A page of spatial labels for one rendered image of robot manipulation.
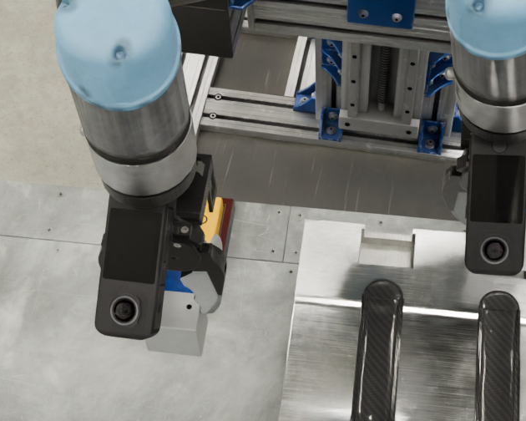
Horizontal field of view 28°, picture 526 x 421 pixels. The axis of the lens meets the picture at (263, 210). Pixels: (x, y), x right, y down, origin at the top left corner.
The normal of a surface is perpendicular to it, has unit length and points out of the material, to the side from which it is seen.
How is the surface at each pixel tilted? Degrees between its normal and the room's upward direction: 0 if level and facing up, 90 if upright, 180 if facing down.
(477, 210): 41
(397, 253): 0
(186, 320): 0
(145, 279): 30
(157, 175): 90
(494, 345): 3
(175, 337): 90
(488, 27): 98
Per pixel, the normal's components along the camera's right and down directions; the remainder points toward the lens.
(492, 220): -0.22, 0.14
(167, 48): 0.91, 0.30
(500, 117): -0.19, 0.90
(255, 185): -0.04, -0.54
